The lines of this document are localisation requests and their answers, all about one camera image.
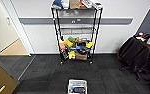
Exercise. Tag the white dark printed box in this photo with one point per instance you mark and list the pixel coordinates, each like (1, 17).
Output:
(97, 5)

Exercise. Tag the green ball toy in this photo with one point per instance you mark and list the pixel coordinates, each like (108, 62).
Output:
(70, 39)

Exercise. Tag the orange yellow toy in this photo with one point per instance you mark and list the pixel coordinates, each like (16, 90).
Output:
(68, 43)

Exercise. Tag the white door frame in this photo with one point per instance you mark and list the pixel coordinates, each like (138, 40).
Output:
(22, 33)

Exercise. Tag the wooden door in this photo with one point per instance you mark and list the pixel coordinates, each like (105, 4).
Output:
(1, 75)

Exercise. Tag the black fabric toy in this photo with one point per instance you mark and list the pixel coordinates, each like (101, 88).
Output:
(82, 43)

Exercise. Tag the brown cardboard box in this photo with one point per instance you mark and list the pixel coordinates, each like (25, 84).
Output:
(81, 57)

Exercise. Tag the black shoe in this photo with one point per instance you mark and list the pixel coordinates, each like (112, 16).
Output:
(82, 51)

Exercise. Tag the orange packet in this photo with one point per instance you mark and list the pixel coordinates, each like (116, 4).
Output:
(81, 3)

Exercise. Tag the white box with dark picture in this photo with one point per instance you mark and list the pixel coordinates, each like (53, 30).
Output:
(79, 90)

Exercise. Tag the blue cup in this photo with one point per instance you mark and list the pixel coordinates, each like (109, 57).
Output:
(78, 47)

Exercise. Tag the light blue plush toy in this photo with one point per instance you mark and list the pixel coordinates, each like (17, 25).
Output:
(75, 83)

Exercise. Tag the black printed bag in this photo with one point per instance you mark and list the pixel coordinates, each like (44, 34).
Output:
(63, 55)

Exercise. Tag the yellow plush toy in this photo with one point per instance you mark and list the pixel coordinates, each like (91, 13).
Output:
(72, 55)

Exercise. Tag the red blue small object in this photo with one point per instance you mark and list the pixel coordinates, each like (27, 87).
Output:
(139, 34)

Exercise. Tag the blue whale plush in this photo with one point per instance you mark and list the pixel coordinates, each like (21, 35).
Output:
(57, 4)

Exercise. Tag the brown paper packet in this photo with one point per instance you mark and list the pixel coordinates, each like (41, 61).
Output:
(75, 4)

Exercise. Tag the white red printed box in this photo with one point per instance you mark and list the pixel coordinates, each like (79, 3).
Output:
(87, 3)

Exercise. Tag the pale woven basket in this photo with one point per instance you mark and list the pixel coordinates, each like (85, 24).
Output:
(69, 87)

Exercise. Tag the brown plush toy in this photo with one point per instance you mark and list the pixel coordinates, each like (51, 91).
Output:
(76, 40)

